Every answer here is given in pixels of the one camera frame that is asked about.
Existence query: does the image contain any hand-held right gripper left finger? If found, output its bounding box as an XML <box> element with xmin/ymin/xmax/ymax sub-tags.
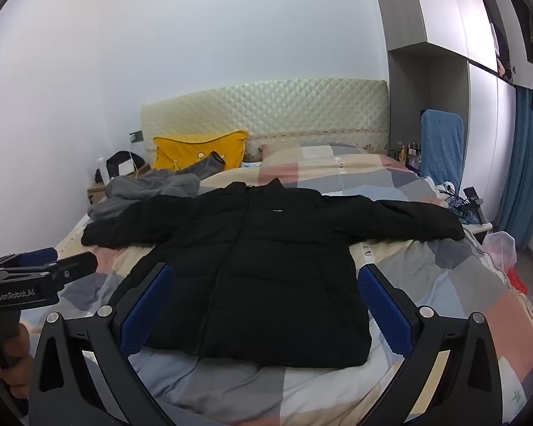
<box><xmin>27</xmin><ymin>262</ymin><xmax>178</xmax><ymax>426</ymax></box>

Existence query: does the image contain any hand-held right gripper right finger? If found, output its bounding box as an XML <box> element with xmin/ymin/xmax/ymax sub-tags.
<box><xmin>356</xmin><ymin>264</ymin><xmax>505</xmax><ymax>426</ymax></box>

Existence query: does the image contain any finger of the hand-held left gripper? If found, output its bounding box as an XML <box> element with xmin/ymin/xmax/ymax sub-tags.
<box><xmin>0</xmin><ymin>247</ymin><xmax>59</xmax><ymax>271</ymax></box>
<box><xmin>49</xmin><ymin>251</ymin><xmax>99</xmax><ymax>285</ymax></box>

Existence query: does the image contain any black puffer jacket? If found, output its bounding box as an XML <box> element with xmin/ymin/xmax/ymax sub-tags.
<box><xmin>81</xmin><ymin>178</ymin><xmax>466</xmax><ymax>370</ymax></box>

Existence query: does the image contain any person's left hand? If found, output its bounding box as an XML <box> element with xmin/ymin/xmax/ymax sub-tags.
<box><xmin>0</xmin><ymin>324</ymin><xmax>32</xmax><ymax>402</ymax></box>

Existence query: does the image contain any patchwork duvet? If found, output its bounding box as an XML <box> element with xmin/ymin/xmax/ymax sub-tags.
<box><xmin>55</xmin><ymin>141</ymin><xmax>533</xmax><ymax>426</ymax></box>

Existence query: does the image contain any wooden nightstand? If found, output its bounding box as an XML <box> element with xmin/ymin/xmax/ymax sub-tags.
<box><xmin>87</xmin><ymin>184</ymin><xmax>112</xmax><ymax>205</ymax></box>

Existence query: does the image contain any black bag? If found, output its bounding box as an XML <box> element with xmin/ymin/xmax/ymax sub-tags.
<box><xmin>106</xmin><ymin>151</ymin><xmax>146</xmax><ymax>178</ymax></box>

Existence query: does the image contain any grey fleece garment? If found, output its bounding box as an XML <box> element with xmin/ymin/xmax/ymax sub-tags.
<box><xmin>88</xmin><ymin>151</ymin><xmax>226</xmax><ymax>223</ymax></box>

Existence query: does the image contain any white side table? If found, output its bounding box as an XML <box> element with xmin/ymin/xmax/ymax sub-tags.
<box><xmin>462</xmin><ymin>222</ymin><xmax>492</xmax><ymax>246</ymax></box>

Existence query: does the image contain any white plastic bag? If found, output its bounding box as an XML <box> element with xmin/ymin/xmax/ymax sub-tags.
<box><xmin>482</xmin><ymin>231</ymin><xmax>519</xmax><ymax>272</ymax></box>

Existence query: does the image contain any red bag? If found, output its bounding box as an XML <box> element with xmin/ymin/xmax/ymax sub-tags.
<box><xmin>507</xmin><ymin>266</ymin><xmax>529</xmax><ymax>294</ymax></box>

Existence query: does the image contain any black device on stand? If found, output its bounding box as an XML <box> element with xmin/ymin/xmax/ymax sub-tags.
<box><xmin>463</xmin><ymin>186</ymin><xmax>490</xmax><ymax>225</ymax></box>

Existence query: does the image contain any row of small bottles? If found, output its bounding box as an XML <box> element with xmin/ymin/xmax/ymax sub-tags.
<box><xmin>393</xmin><ymin>141</ymin><xmax>422</xmax><ymax>163</ymax></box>

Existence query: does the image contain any yellow pillow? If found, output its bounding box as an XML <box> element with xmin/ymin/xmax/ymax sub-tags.
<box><xmin>153</xmin><ymin>130</ymin><xmax>249</xmax><ymax>171</ymax></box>

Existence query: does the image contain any blue towel-covered chair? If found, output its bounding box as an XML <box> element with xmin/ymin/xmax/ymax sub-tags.
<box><xmin>420</xmin><ymin>109</ymin><xmax>465</xmax><ymax>191</ymax></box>

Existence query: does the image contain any pink pillow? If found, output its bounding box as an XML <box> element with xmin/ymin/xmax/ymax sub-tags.
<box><xmin>257</xmin><ymin>143</ymin><xmax>303</xmax><ymax>157</ymax></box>

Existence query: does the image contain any blue curtain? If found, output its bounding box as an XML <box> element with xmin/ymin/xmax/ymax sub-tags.
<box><xmin>495</xmin><ymin>84</ymin><xmax>533</xmax><ymax>250</ymax></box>

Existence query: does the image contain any cream quilted headboard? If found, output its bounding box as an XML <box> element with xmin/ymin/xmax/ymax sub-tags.
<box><xmin>141</xmin><ymin>78</ymin><xmax>391</xmax><ymax>165</ymax></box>

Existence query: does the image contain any grey and white wardrobe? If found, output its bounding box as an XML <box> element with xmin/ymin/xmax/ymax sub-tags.
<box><xmin>368</xmin><ymin>0</ymin><xmax>533</xmax><ymax>178</ymax></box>

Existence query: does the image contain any tangle of black cables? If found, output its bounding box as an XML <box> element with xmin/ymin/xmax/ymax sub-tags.
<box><xmin>439</xmin><ymin>181</ymin><xmax>472</xmax><ymax>219</ymax></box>

